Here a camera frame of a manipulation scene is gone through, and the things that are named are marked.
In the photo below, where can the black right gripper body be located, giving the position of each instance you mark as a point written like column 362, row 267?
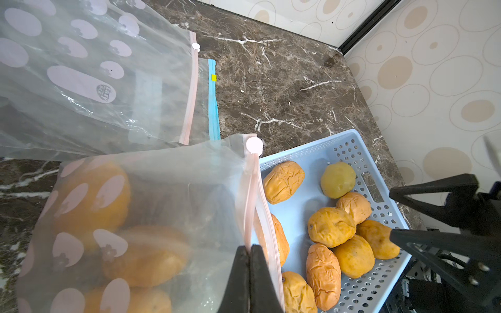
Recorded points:
column 478, row 214

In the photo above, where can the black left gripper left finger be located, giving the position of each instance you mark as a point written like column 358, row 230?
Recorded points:
column 237, row 292

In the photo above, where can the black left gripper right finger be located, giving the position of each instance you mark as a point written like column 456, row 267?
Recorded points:
column 263, row 297

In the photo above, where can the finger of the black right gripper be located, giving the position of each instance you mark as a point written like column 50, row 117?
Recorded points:
column 430, row 198
column 468, row 264

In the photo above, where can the green yellow potato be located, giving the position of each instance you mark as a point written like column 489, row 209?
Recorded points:
column 337, row 180

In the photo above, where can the clear pink zipper bag spare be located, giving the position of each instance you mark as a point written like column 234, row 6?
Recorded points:
column 81, row 78

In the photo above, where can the light blue plastic basket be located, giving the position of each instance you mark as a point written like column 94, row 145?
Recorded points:
column 369, row 292

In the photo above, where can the black corner frame post right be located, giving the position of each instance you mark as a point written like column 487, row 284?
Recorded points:
column 368, row 24

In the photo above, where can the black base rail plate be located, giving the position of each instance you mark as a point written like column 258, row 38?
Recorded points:
column 420, row 289

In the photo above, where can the orange wrinkled potato front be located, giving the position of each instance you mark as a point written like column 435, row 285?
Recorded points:
column 324, row 276

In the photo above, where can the brown orange potato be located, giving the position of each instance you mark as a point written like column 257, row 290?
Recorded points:
column 282, row 243

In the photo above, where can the clear pink zipper bag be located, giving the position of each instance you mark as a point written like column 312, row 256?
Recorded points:
column 183, row 229

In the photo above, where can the clear blue zipper bag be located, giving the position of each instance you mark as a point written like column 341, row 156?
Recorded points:
column 209, row 101

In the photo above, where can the orange potato back row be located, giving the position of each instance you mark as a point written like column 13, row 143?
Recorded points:
column 283, row 181

